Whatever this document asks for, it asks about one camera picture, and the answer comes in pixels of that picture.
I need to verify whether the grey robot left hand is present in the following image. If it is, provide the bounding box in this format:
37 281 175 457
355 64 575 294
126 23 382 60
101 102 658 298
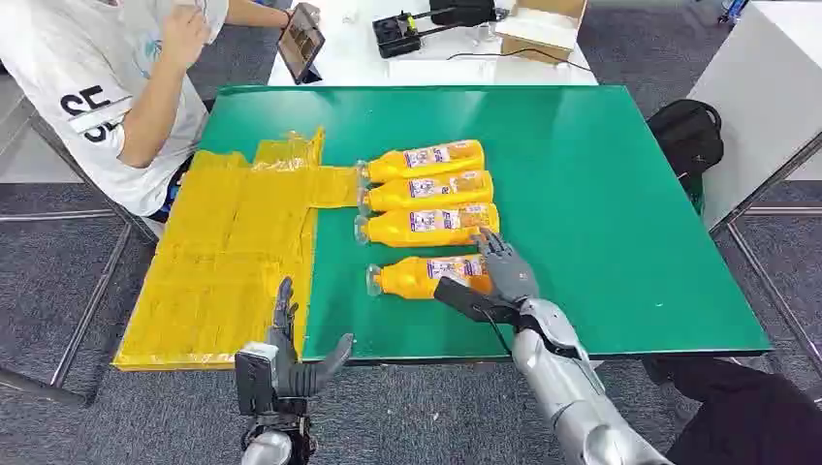
266 275 356 399

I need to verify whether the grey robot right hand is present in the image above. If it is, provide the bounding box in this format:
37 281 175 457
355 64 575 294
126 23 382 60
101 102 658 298
471 228 541 306

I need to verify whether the person's hand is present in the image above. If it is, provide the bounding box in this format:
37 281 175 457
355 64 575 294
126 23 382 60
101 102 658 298
160 3 213 69
285 1 321 30

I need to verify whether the orange drink bottle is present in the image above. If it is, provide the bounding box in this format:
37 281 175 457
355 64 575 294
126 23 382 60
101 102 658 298
354 202 501 249
365 254 495 301
357 139 487 186
358 170 495 216

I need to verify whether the black tablet on stand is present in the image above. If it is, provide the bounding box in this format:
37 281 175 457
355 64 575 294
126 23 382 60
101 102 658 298
277 5 327 86

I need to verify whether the black device with rods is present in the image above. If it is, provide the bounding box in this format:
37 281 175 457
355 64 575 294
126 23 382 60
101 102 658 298
372 6 502 60

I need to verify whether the green table mat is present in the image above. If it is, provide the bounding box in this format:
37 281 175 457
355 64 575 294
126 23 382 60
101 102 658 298
192 84 772 362

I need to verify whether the person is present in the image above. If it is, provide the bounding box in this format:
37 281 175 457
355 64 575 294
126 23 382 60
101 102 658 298
0 0 321 223

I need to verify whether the yellow plastic sheet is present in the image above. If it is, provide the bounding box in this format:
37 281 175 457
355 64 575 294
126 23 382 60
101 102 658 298
110 127 361 374

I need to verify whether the black pouch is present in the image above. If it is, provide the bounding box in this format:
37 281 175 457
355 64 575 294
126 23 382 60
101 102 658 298
428 0 499 28

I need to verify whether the black backpack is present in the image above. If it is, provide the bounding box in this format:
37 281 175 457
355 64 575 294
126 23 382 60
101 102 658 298
645 98 726 194

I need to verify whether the open cardboard box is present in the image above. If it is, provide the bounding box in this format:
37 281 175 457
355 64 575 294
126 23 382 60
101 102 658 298
494 0 588 66

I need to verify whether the black robot leg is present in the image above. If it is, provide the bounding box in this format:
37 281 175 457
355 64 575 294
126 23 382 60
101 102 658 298
642 356 822 465

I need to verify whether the white side table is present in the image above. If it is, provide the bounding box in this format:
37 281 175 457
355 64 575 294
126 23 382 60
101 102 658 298
686 0 822 233

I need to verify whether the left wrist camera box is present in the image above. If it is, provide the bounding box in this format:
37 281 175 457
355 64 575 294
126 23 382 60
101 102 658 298
234 341 281 418

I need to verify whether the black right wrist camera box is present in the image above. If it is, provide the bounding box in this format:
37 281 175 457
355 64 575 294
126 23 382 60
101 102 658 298
433 277 522 326

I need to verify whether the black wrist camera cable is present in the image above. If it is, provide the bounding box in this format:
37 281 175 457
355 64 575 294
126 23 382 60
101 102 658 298
485 306 515 357

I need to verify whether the thin black cable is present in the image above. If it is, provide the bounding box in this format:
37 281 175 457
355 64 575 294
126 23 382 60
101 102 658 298
446 47 592 73

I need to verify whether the grey metal table frame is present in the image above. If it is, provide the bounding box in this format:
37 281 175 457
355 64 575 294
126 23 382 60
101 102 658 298
0 111 162 407
709 131 822 377

